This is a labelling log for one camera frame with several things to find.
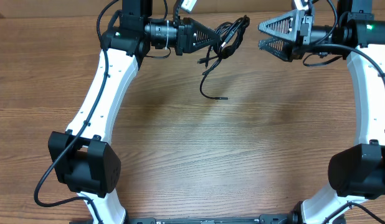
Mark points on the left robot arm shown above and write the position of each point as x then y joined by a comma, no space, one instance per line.
82,156

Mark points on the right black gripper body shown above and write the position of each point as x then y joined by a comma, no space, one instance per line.
306,36

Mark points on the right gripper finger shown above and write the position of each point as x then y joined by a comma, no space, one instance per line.
284,27
277,47

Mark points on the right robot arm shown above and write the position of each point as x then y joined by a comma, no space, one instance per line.
355,175

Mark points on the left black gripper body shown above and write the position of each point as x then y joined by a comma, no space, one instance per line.
183,40

